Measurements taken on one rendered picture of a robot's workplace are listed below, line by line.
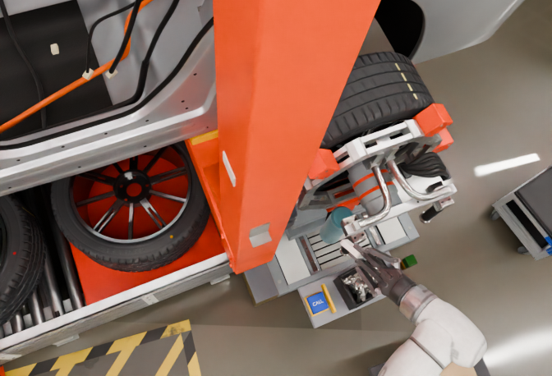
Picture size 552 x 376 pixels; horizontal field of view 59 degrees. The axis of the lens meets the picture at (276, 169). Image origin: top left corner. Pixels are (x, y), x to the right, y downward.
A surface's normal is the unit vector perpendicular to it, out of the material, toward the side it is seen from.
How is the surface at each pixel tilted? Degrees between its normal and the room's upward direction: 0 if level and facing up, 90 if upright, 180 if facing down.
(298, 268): 0
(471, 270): 0
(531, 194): 0
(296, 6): 90
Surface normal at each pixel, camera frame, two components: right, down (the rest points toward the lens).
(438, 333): -0.42, -0.41
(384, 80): 0.26, -0.43
